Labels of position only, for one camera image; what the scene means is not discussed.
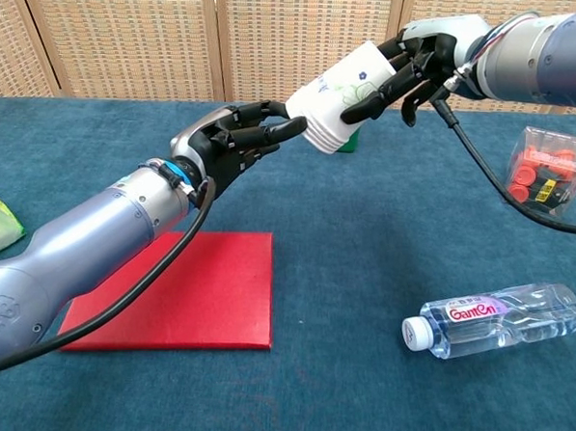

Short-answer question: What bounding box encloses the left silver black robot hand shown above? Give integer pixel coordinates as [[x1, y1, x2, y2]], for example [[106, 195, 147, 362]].
[[167, 94, 310, 201]]

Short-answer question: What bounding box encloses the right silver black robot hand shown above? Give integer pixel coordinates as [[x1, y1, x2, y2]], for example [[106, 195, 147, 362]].
[[340, 8, 493, 132]]

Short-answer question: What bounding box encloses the green container with yellow lid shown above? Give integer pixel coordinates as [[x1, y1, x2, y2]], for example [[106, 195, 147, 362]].
[[337, 125, 362, 155]]

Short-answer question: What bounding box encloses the woven bamboo folding screen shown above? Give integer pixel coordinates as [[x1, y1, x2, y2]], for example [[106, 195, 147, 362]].
[[0, 0, 576, 128]]

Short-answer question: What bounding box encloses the clear box of red caps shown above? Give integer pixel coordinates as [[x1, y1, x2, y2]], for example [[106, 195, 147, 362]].
[[504, 124, 576, 220]]

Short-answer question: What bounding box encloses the flat red box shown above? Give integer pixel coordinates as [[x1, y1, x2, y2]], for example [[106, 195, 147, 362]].
[[56, 221, 279, 364]]

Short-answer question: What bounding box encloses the dark teal table mat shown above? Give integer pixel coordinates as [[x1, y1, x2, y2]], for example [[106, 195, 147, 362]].
[[0, 83, 576, 431]]

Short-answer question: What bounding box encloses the clear plastic water bottle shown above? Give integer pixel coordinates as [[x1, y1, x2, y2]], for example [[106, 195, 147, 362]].
[[399, 274, 576, 366]]

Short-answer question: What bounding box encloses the black left hand cable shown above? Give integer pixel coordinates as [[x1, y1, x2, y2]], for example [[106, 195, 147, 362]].
[[0, 165, 219, 393]]

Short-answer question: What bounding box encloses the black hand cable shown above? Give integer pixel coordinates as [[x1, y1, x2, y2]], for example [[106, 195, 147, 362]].
[[425, 72, 576, 235], [0, 165, 219, 393]]

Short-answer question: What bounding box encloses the black right hand cable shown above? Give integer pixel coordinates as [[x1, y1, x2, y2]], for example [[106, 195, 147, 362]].
[[425, 72, 576, 235]]

